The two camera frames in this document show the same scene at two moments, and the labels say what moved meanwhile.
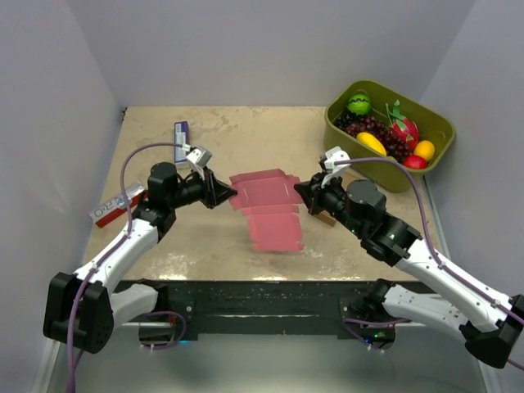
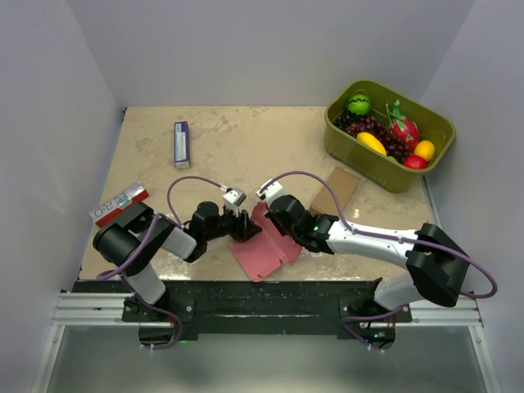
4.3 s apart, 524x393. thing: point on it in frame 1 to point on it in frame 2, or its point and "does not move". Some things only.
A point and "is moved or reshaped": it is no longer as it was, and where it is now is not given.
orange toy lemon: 424,149 does not move
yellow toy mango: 372,141 does not move
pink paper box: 271,202 is moved or reshaped
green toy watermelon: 359,105 does not move
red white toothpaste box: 116,209 does not move
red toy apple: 413,161 does not move
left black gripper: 214,191 to 244,228
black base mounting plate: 264,307 does not move
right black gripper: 312,191 to 281,231
